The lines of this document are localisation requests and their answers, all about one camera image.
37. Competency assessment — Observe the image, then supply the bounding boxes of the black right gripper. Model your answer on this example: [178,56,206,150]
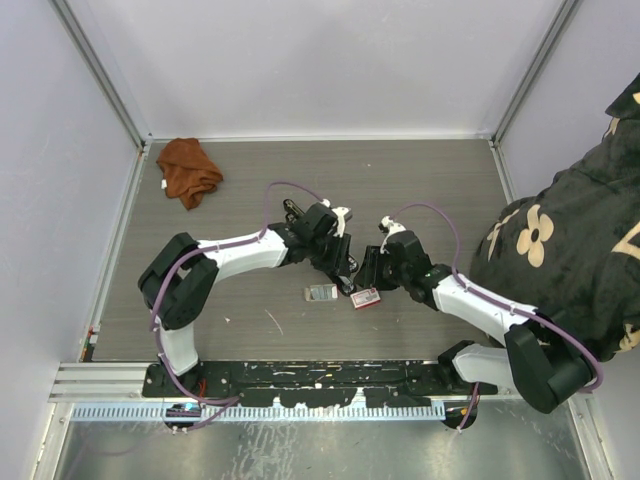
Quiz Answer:
[354,245,410,291]

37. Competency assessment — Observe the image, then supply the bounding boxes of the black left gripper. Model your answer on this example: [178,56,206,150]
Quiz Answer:
[308,230,350,277]

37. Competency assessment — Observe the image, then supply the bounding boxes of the red white staple box sleeve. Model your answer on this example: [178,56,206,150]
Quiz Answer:
[350,288,381,310]

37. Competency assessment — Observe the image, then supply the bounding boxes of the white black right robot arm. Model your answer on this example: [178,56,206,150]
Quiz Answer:
[355,220,601,413]

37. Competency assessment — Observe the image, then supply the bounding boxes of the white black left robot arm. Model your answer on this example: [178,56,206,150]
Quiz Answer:
[138,200,358,396]

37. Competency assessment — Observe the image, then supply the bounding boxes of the orange-brown cloth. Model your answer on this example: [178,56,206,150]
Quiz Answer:
[156,138,224,210]

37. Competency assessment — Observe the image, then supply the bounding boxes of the black floral fleece garment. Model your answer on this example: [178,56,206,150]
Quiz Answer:
[468,80,639,362]

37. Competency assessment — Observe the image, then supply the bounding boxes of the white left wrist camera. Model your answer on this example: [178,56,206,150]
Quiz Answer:
[331,206,352,238]

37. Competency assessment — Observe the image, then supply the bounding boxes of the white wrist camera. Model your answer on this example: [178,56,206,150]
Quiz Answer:
[331,206,352,238]
[379,216,406,253]

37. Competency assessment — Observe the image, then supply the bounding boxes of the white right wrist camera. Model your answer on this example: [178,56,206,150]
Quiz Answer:
[379,216,406,253]

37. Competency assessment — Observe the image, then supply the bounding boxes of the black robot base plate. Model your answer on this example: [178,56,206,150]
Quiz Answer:
[142,358,500,409]

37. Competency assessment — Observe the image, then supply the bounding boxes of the aluminium front rail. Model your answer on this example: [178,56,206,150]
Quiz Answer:
[49,362,150,403]

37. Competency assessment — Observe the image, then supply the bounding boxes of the perforated cable duct strip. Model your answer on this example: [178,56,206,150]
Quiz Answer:
[71,401,446,423]

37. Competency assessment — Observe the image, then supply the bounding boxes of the aluminium frame post left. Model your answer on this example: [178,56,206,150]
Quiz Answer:
[49,0,149,150]

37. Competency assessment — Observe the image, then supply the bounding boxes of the aluminium frame post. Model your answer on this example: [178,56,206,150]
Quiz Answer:
[49,0,149,150]
[490,0,582,148]

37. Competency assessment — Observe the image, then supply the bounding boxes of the aluminium frame post right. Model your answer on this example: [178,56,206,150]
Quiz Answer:
[490,0,582,148]

